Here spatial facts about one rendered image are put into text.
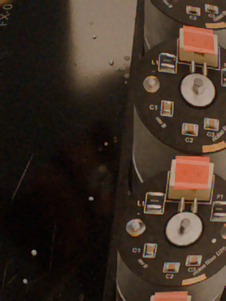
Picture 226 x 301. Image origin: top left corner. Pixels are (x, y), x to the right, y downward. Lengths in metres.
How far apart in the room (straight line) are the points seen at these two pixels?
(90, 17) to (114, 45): 0.01
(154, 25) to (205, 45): 0.03
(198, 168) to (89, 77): 0.08
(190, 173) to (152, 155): 0.02
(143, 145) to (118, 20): 0.06
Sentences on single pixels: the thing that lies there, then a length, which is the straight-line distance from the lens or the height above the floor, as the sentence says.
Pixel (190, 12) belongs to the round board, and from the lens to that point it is 0.35.
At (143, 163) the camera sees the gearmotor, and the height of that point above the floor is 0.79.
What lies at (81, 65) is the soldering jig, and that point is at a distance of 0.40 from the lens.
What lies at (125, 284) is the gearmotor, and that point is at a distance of 0.34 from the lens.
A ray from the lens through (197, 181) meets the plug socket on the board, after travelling 0.33.
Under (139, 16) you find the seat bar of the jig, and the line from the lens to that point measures 0.40.
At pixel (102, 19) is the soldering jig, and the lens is 0.41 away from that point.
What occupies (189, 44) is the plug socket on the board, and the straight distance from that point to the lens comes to 0.34.
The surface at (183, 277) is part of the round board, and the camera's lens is 0.33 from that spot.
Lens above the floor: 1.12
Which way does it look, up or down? 67 degrees down
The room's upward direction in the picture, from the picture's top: straight up
